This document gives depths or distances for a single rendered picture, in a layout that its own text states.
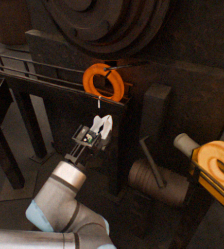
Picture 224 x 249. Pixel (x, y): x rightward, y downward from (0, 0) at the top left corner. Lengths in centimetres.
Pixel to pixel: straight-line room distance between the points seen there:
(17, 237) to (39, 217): 11
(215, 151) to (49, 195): 47
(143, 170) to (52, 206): 41
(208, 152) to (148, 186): 27
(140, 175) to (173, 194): 13
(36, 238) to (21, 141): 139
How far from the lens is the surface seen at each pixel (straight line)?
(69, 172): 58
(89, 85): 91
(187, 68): 80
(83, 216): 61
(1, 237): 49
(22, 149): 176
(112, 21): 63
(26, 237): 49
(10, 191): 154
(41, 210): 58
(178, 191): 84
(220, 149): 66
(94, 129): 68
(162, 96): 76
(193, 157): 73
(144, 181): 85
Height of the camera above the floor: 121
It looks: 41 degrees down
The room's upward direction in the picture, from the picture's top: straight up
